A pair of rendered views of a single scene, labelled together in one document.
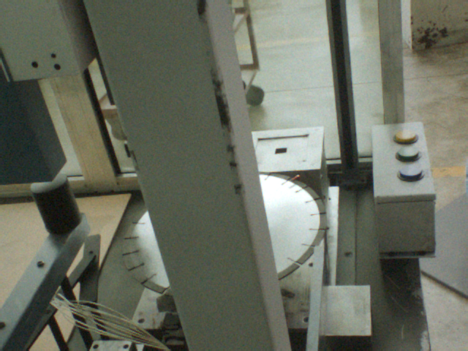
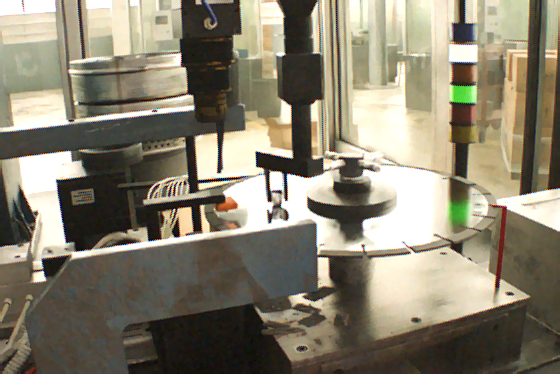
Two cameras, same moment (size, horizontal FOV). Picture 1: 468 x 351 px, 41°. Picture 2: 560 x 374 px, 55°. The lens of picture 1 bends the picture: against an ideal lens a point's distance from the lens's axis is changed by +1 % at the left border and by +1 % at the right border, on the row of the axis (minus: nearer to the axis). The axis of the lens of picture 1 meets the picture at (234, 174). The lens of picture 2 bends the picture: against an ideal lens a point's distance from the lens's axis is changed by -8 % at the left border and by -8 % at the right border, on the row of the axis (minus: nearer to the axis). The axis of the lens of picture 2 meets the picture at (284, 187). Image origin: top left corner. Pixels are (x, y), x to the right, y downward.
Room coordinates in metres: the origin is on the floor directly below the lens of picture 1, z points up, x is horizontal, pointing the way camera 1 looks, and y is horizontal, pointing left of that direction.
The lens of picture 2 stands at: (0.44, -0.46, 1.16)
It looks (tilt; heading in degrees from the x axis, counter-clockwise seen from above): 16 degrees down; 56
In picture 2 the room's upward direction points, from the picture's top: 2 degrees counter-clockwise
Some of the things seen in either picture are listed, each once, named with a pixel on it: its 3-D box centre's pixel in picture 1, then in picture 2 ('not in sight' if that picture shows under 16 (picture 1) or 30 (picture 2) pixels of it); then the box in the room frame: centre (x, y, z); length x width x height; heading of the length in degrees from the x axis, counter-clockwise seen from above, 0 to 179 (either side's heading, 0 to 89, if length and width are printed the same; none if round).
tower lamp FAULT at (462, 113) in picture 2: not in sight; (462, 112); (1.18, 0.10, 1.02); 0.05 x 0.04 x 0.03; 75
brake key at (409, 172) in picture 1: (410, 174); not in sight; (1.00, -0.33, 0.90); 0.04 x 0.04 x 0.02
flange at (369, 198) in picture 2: not in sight; (351, 188); (0.88, 0.04, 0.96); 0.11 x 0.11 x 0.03
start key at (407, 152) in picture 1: (408, 155); not in sight; (1.07, -0.35, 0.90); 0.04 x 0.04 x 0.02
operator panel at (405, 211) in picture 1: (401, 186); not in sight; (1.07, -0.33, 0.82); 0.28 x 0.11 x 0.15; 165
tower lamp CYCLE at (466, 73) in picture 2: not in sight; (463, 72); (1.18, 0.10, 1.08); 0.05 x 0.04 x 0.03; 75
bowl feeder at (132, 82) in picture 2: not in sight; (139, 130); (0.91, 0.83, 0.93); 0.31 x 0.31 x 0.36
